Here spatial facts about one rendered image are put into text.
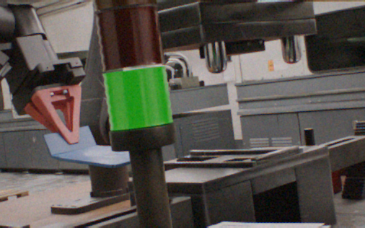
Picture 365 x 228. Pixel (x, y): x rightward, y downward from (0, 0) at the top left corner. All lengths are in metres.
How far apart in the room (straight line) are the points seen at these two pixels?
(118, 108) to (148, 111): 0.02
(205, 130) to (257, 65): 1.54
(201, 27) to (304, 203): 0.22
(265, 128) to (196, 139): 1.39
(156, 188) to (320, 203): 0.35
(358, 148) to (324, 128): 5.33
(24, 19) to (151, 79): 0.57
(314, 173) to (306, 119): 5.57
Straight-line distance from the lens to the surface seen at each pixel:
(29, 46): 0.92
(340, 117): 6.08
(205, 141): 7.91
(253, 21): 0.67
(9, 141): 10.72
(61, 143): 0.90
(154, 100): 0.40
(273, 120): 6.54
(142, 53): 0.40
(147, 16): 0.40
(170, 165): 0.73
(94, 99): 1.06
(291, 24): 0.71
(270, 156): 0.67
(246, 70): 6.73
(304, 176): 0.71
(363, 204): 0.85
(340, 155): 0.83
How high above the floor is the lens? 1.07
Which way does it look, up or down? 3 degrees down
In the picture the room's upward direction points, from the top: 8 degrees counter-clockwise
